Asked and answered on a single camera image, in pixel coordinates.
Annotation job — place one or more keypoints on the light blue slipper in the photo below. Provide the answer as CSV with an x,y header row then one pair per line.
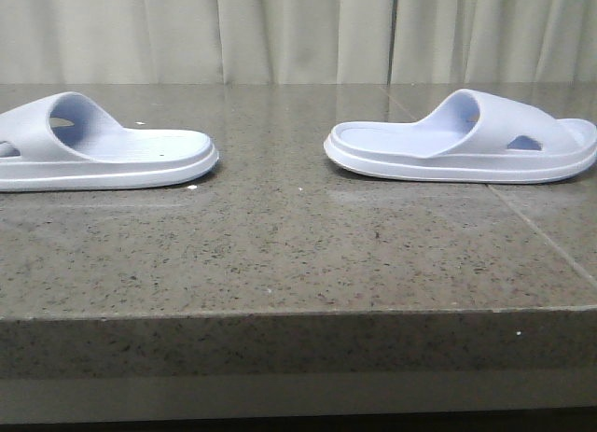
x,y
472,136
66,141

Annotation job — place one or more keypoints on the beige pleated curtain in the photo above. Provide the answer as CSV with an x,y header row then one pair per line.
x,y
297,41

